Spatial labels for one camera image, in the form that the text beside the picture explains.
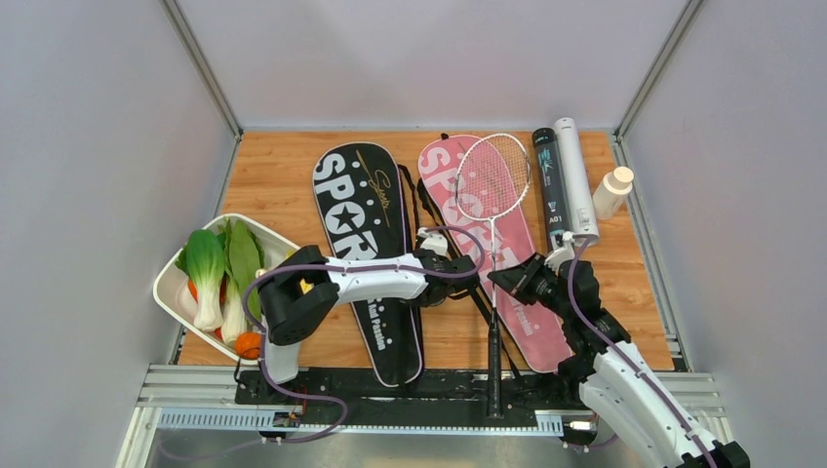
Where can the white shuttlecock tube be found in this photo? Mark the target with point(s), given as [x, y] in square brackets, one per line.
[579, 196]

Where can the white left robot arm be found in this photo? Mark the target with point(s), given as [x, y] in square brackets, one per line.
[297, 295]

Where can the green bok choy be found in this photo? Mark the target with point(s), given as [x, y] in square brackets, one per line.
[202, 260]

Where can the black shuttlecock tube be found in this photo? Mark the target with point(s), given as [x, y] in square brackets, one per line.
[555, 203]

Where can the orange carrot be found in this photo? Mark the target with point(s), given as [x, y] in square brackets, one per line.
[247, 345]

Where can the pink racket cover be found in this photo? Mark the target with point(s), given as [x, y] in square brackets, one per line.
[535, 330]

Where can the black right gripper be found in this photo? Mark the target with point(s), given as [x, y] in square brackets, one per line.
[516, 280]

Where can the white vegetable tray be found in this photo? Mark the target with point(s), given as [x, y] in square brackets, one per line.
[170, 289]

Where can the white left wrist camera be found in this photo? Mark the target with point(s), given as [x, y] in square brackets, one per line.
[433, 241]

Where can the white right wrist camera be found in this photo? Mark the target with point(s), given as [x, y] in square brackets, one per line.
[561, 249]

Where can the green leafy vegetable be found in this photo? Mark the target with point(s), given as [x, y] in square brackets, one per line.
[243, 259]

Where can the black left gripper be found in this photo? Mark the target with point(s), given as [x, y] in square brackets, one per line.
[416, 302]

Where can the cream bottle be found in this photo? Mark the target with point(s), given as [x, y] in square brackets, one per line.
[612, 192]

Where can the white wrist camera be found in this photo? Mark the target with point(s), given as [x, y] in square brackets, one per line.
[433, 241]
[561, 249]

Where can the black racket cover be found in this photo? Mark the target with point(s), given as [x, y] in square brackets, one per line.
[360, 198]

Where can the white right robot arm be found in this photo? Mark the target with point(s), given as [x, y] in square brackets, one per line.
[607, 373]

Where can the white silver racket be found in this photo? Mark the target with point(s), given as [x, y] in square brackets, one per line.
[492, 180]

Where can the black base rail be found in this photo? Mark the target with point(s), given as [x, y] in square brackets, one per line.
[438, 399]

